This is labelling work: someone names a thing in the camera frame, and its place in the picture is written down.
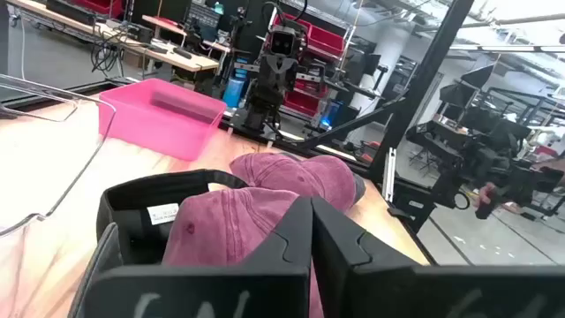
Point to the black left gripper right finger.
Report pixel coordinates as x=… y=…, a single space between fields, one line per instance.
x=397 y=291

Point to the wooden workshop desk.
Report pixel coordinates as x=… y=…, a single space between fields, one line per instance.
x=194 y=64

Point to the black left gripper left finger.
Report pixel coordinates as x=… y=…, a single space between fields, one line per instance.
x=220 y=291

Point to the maroon baseball cap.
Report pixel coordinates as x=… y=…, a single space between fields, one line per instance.
x=265 y=176

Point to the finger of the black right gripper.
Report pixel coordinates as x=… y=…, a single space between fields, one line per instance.
x=289 y=73
x=273 y=73

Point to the clear plastic bin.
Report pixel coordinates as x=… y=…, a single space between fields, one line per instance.
x=53 y=132

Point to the pink plastic bin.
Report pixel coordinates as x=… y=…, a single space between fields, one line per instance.
x=154 y=128

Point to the red plastic storage bin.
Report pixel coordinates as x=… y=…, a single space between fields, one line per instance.
x=302 y=103
x=99 y=5
x=324 y=42

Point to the black metal rig frame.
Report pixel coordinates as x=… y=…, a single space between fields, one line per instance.
x=424 y=75

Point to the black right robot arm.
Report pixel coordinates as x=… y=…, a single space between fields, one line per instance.
x=260 y=112

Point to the dark grey baseball cap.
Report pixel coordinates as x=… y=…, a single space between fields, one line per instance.
x=132 y=194

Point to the black robot workstation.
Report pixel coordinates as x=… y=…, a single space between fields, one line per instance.
x=481 y=137

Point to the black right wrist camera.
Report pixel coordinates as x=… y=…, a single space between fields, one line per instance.
x=284 y=42

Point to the blue plastic container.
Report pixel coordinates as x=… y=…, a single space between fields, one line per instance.
x=232 y=93

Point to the aluminium bracket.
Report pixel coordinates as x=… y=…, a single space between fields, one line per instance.
x=389 y=174

